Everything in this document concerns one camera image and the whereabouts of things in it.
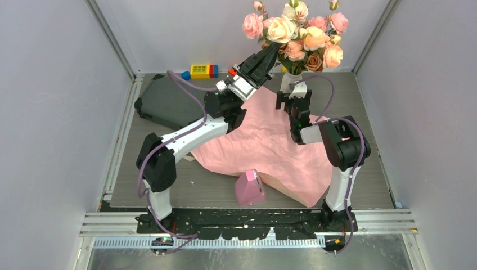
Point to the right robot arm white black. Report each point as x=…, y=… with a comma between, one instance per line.
x=345, y=146

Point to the pink paper bouquet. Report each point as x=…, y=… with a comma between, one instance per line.
x=263, y=142

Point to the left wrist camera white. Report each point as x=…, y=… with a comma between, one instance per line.
x=237, y=85

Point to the yellow toy block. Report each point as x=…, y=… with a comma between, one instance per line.
x=200, y=71

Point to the white rose flower stem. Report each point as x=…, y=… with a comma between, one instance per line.
x=286, y=27

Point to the peach pink flowers in vase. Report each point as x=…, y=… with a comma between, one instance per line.
x=317, y=46

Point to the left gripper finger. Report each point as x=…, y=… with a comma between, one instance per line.
x=267, y=62
x=251, y=64

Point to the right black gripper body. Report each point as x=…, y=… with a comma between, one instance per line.
x=291, y=118

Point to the aluminium frame rail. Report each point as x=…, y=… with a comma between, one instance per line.
x=119, y=231

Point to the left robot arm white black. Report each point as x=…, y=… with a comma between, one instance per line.
x=223, y=113

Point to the red blue toy block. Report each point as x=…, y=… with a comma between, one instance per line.
x=213, y=71

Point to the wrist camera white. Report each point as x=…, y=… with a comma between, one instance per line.
x=237, y=85
x=298, y=89

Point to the white ribbed vase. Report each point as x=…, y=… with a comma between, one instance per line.
x=288, y=80

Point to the dark grey hard case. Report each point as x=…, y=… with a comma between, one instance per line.
x=164, y=103

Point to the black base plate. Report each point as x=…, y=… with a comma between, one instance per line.
x=247, y=223

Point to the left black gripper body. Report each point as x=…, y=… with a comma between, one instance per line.
x=250, y=77

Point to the pink rose flower stem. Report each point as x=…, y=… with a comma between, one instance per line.
x=255, y=25

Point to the orange red toy block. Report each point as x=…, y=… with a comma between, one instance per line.
x=232, y=71

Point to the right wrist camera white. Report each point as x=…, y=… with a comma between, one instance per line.
x=298, y=89

